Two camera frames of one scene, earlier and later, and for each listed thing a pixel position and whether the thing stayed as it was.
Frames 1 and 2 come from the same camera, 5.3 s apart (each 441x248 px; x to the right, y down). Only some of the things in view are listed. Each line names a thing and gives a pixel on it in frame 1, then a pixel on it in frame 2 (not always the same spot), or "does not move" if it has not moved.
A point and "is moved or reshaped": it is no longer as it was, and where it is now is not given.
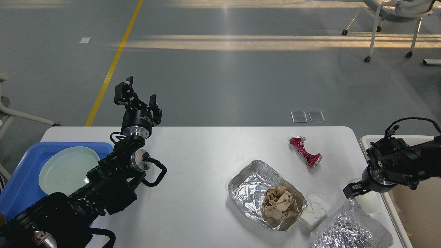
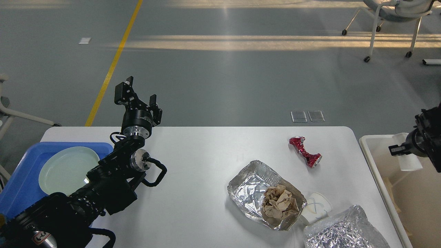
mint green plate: (67, 169) does not move
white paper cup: (317, 209) does not move
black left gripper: (137, 122) does not move
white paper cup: (369, 202) is moved or reshaped
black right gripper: (372, 179) -> (415, 144)
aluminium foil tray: (247, 189) does not move
